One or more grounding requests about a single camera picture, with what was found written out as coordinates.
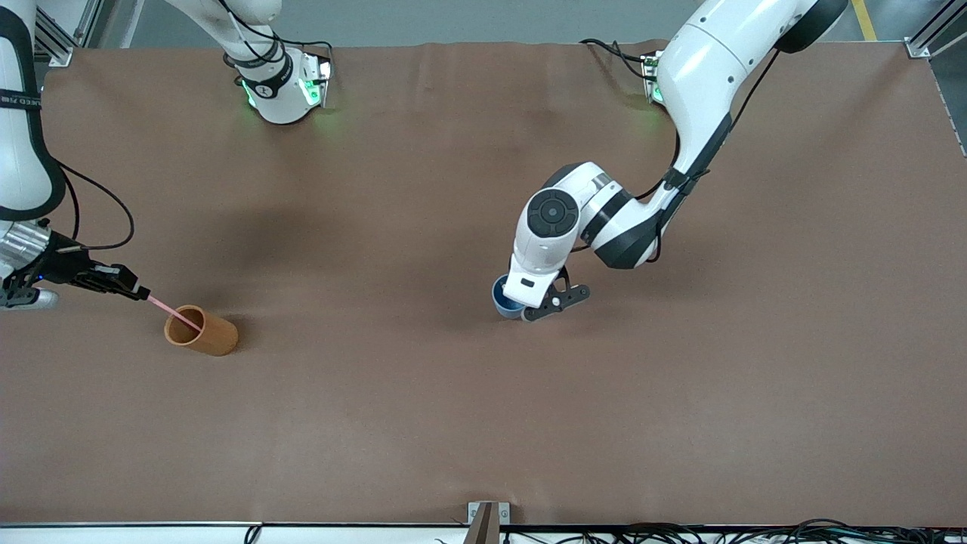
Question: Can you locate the pink straw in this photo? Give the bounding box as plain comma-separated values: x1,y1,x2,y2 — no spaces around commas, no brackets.
147,295,203,332

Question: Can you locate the blue plastic cup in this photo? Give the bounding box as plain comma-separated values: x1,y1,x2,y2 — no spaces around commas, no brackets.
492,274,527,320

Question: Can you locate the brown paper cup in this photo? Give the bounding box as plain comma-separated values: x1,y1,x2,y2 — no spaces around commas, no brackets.
165,304,239,357

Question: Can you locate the large brown table mat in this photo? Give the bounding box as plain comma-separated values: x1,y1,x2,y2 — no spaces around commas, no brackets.
0,39,967,527

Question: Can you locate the white table edge strip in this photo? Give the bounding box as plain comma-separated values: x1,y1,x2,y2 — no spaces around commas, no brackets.
0,521,967,544

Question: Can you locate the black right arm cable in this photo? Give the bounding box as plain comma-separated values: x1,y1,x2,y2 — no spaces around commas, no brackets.
45,160,135,252

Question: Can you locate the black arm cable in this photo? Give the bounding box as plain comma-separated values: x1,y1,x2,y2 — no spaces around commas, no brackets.
45,160,135,252
635,49,780,265

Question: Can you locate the aluminium frame profile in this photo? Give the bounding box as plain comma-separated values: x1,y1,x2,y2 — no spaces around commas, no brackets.
905,0,967,60
34,0,103,67

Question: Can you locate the black left base cable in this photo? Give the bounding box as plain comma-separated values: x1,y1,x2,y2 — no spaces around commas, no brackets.
580,38,654,80

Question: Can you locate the black base cable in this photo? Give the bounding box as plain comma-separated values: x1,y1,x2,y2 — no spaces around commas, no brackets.
580,38,654,80
215,0,333,69

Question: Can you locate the metal bracket with post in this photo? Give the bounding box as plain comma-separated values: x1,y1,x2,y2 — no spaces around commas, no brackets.
468,501,511,544

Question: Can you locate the black cable bundle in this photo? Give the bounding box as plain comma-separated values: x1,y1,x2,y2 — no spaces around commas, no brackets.
506,520,967,544

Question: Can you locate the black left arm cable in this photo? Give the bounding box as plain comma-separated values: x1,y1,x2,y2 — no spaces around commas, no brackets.
635,49,780,265

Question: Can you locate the black right base cable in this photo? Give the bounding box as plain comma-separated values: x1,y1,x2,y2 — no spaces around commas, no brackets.
215,0,333,69

